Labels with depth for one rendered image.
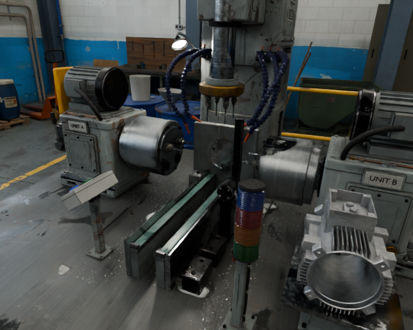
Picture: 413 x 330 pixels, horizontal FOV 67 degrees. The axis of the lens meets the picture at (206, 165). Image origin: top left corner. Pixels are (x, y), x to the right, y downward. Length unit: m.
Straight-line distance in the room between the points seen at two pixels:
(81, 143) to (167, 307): 0.84
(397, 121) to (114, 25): 6.84
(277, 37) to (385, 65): 4.76
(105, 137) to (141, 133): 0.17
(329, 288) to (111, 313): 0.58
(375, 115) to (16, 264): 1.23
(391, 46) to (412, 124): 5.02
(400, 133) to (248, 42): 0.70
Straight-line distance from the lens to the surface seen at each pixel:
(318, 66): 6.28
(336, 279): 0.91
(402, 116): 1.06
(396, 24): 6.06
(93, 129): 1.45
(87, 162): 1.51
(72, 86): 1.50
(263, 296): 1.01
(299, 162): 1.11
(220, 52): 1.21
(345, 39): 6.28
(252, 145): 1.34
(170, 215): 1.12
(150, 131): 1.32
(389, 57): 6.07
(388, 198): 1.09
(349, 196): 0.90
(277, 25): 1.38
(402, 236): 1.16
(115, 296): 1.02
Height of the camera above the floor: 1.51
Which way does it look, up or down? 23 degrees down
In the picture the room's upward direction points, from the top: 2 degrees clockwise
